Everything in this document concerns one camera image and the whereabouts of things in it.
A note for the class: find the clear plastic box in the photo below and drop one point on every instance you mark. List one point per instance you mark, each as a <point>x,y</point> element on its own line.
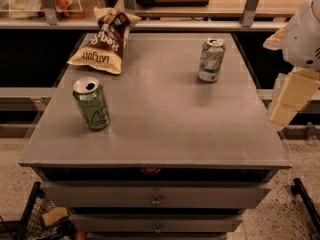
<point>25,9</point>

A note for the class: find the black wire basket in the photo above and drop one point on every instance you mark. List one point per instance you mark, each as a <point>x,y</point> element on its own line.
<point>31,225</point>

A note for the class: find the black frame right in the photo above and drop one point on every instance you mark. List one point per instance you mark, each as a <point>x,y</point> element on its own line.
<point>298,189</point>

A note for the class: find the green soda can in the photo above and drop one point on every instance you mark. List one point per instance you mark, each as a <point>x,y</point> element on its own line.
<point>89,96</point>

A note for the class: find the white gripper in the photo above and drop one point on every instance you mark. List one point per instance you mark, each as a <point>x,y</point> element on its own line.
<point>302,40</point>

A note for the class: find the yellow sponge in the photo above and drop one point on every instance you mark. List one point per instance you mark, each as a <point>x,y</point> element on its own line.
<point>55,215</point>

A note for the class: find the white green 7up can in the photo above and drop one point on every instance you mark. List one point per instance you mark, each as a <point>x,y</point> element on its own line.
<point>213,51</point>

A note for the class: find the grey drawer cabinet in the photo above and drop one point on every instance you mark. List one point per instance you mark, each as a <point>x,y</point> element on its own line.
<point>180,159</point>

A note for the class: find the brown cream chip bag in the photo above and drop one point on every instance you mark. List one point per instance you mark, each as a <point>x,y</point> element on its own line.
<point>104,51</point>

